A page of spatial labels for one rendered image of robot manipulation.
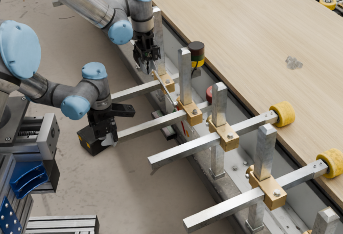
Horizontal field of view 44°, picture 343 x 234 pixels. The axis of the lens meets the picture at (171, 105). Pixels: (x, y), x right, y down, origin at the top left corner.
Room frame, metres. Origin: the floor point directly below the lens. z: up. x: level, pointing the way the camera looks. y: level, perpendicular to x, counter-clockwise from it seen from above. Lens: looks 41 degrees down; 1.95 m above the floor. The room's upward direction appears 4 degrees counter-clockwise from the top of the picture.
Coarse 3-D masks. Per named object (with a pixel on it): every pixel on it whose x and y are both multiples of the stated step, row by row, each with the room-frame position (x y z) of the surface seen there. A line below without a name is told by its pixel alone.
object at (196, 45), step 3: (192, 42) 1.27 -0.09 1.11; (195, 42) 1.27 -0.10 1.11; (198, 42) 1.27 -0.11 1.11; (201, 42) 1.27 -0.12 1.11; (189, 45) 1.26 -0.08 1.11; (192, 45) 1.25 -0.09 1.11; (195, 45) 1.25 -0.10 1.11; (198, 45) 1.25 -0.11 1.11; (201, 45) 1.25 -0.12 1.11; (192, 48) 1.23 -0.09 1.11; (195, 48) 1.23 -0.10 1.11; (198, 48) 1.23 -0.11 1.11; (201, 48) 1.23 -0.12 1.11; (195, 66) 1.25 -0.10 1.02; (192, 72) 1.25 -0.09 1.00
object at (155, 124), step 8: (200, 104) 1.22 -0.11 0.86; (208, 104) 1.22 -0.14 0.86; (176, 112) 1.19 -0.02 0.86; (184, 112) 1.18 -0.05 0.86; (152, 120) 1.15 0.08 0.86; (160, 120) 1.15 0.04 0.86; (168, 120) 1.15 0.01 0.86; (176, 120) 1.16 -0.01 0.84; (128, 128) 1.12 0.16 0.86; (136, 128) 1.11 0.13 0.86; (144, 128) 1.11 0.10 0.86; (152, 128) 1.12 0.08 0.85; (160, 128) 1.13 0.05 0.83; (120, 136) 1.08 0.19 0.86; (128, 136) 1.09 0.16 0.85; (136, 136) 1.10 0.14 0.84
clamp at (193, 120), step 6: (180, 102) 1.23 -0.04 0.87; (192, 102) 1.22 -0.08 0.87; (180, 108) 1.23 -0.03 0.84; (186, 108) 1.19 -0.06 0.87; (192, 108) 1.19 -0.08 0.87; (198, 108) 1.19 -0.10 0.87; (192, 114) 1.16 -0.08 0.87; (198, 114) 1.16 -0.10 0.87; (192, 120) 1.15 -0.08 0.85; (198, 120) 1.15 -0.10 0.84
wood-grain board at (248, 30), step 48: (192, 0) 2.00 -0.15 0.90; (240, 0) 1.96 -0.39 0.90; (288, 0) 1.92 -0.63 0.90; (240, 48) 1.52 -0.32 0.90; (288, 48) 1.50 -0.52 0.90; (336, 48) 1.47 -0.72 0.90; (240, 96) 1.22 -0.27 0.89; (288, 96) 1.19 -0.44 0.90; (336, 96) 1.17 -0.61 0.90; (288, 144) 0.95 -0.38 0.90; (336, 144) 0.93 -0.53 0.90; (336, 192) 0.74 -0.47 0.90
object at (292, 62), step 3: (288, 57) 1.42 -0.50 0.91; (291, 57) 1.42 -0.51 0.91; (294, 57) 1.41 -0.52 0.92; (285, 60) 1.41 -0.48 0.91; (288, 60) 1.40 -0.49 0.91; (291, 60) 1.40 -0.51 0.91; (294, 60) 1.39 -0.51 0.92; (297, 60) 1.41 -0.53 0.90; (288, 63) 1.38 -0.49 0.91; (291, 63) 1.37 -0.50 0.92; (294, 63) 1.38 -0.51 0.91; (297, 63) 1.38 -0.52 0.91; (300, 63) 1.37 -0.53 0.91; (288, 66) 1.37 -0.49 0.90; (291, 66) 1.36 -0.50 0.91; (294, 66) 1.36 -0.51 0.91; (297, 66) 1.36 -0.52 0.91; (300, 66) 1.36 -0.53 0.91
